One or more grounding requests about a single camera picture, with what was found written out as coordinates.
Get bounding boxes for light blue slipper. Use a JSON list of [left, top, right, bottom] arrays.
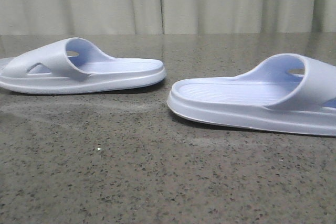
[[1, 37, 166, 94], [167, 54, 335, 136]]

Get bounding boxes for beige pleated curtain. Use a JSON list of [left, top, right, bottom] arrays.
[[1, 0, 335, 35]]

